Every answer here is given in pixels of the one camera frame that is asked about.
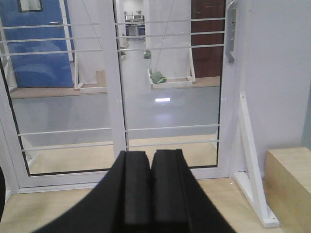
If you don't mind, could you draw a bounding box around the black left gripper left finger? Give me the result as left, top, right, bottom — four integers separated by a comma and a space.
36, 151, 152, 233

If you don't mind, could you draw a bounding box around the white triangular support bracket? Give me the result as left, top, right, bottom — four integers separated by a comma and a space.
234, 91, 279, 228

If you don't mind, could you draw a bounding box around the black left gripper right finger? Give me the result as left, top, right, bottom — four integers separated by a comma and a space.
151, 149, 235, 233

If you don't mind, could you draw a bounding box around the green cloth bundle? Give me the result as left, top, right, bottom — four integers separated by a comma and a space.
150, 71, 167, 84

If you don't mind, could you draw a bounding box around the light wooden block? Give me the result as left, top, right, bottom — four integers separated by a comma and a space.
263, 147, 311, 233

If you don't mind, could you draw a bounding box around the white fixed transparent door panel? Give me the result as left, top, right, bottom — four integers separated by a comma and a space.
0, 0, 125, 192

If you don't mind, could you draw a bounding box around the grey metal door handle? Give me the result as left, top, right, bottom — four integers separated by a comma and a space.
225, 0, 237, 63

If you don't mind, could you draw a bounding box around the blue door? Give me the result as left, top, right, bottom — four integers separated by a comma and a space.
0, 0, 73, 88

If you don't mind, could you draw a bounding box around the brown wooden door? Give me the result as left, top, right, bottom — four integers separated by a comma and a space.
191, 0, 226, 78

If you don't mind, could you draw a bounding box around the white sliding transparent door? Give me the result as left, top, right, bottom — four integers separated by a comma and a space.
114, 0, 235, 177

